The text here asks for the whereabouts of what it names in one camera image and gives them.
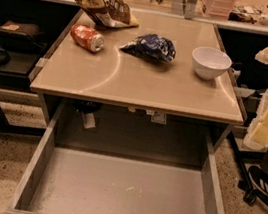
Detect pink stacked trays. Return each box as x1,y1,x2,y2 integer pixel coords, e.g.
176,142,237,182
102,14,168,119
202,0,236,20

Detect black bag on shelf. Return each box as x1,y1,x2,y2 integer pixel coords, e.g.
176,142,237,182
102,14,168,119
0,20,43,52

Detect open grey drawer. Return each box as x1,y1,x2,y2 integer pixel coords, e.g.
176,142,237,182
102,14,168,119
7,99,225,214

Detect white bowl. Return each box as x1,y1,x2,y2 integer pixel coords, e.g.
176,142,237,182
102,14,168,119
192,46,232,81

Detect blue chip bag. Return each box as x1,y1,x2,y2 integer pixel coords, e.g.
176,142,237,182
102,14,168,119
120,34,176,62

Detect brown chip bag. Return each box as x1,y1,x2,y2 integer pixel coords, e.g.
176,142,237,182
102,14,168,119
75,0,139,28

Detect black white sneaker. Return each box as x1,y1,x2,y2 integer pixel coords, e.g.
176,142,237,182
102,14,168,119
248,165,268,198

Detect white tag under table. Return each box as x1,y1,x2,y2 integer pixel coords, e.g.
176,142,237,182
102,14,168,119
82,112,96,129

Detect red soda can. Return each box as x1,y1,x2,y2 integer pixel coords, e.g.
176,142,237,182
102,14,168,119
70,24,104,53

